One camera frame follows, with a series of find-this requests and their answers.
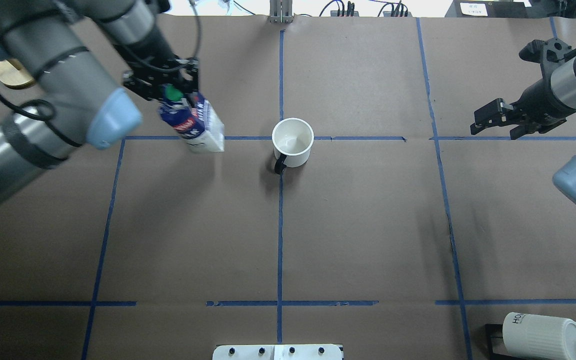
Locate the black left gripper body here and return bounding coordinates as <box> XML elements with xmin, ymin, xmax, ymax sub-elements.
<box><xmin>122</xmin><ymin>44</ymin><xmax>200</xmax><ymax>103</ymax></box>

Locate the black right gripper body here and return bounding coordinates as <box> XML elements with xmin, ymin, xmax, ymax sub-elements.
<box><xmin>510</xmin><ymin>80</ymin><xmax>569</xmax><ymax>141</ymax></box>

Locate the blue Pascual milk carton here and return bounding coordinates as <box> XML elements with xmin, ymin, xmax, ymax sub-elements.
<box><xmin>158</xmin><ymin>84</ymin><xmax>226</xmax><ymax>153</ymax></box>

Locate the white smiley face mug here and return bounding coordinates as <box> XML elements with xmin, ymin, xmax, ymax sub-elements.
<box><xmin>270</xmin><ymin>117</ymin><xmax>314</xmax><ymax>175</ymax></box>

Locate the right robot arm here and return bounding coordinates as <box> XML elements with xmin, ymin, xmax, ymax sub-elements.
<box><xmin>470</xmin><ymin>38</ymin><xmax>576</xmax><ymax>205</ymax></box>

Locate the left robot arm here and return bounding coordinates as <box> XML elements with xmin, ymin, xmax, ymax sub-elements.
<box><xmin>0</xmin><ymin>0</ymin><xmax>202</xmax><ymax>204</ymax></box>

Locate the black box with label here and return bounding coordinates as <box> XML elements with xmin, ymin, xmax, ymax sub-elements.
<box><xmin>444</xmin><ymin>0</ymin><xmax>530</xmax><ymax>19</ymax></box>

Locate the wooden mug tree stand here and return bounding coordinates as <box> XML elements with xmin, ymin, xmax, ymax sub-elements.
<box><xmin>0</xmin><ymin>58</ymin><xmax>36</xmax><ymax>90</ymax></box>

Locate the black power strip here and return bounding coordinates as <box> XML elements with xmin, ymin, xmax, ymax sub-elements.
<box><xmin>377</xmin><ymin>1</ymin><xmax>412</xmax><ymax>18</ymax></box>
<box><xmin>326</xmin><ymin>0</ymin><xmax>360</xmax><ymax>18</ymax></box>

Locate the white ribbed mug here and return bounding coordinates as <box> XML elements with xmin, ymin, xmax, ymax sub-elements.
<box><xmin>502</xmin><ymin>312</ymin><xmax>576</xmax><ymax>360</ymax></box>

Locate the aluminium frame post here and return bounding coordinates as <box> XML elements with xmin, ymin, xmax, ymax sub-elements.
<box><xmin>268</xmin><ymin>0</ymin><xmax>294</xmax><ymax>24</ymax></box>

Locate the black wire mug rack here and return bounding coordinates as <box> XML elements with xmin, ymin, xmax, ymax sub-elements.
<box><xmin>484</xmin><ymin>323</ymin><xmax>515</xmax><ymax>360</ymax></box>

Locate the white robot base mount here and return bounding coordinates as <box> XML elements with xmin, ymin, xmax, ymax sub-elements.
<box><xmin>212</xmin><ymin>343</ymin><xmax>345</xmax><ymax>360</ymax></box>

